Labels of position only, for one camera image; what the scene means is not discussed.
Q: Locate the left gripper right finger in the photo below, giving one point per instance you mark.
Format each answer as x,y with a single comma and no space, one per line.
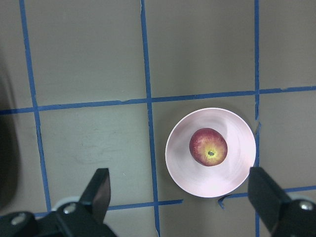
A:
267,197

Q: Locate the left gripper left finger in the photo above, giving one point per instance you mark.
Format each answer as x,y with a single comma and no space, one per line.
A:
97,195

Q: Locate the red yellow apple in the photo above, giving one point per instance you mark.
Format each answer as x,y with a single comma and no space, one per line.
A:
208,147

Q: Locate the pink plate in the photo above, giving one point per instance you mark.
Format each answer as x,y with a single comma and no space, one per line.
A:
214,181

